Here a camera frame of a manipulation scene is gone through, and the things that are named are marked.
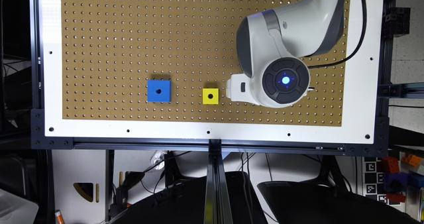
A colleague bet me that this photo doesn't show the yellow cube with hole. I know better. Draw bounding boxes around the yellow cube with hole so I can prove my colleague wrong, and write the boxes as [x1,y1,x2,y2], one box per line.
[202,88,219,105]

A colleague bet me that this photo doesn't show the purple toy block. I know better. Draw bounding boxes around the purple toy block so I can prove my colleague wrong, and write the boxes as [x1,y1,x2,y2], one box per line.
[384,172,408,193]

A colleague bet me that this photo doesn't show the blue cube with hole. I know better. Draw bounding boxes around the blue cube with hole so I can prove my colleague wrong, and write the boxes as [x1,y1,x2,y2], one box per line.
[147,80,172,103]

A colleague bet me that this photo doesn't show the brown perforated pegboard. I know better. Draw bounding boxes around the brown perforated pegboard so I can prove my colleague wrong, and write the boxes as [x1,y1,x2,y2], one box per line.
[60,0,346,127]

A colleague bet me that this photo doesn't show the orange toy block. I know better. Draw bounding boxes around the orange toy block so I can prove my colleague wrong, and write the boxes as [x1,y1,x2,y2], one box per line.
[401,154,422,168]

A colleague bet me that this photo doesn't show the black white fiducial marker sheet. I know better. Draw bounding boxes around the black white fiducial marker sheet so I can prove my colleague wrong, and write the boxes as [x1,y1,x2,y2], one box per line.
[361,157,400,206]

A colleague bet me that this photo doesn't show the red toy block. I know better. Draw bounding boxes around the red toy block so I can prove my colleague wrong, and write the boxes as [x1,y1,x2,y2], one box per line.
[382,156,400,174]

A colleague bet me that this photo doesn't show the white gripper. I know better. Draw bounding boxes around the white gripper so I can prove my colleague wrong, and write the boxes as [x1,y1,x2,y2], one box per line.
[226,74,262,105]

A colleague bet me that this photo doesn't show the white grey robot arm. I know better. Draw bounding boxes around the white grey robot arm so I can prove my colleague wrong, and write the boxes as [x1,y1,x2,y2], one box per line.
[226,0,345,108]

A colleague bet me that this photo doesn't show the black office chair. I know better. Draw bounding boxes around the black office chair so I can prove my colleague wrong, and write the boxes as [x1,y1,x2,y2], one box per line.
[111,171,267,224]

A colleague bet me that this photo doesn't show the black aluminium table frame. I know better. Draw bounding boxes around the black aluminium table frame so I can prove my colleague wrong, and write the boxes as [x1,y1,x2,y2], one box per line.
[28,0,424,224]

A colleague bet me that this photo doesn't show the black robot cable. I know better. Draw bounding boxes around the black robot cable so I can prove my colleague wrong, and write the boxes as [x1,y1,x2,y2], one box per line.
[307,0,368,70]

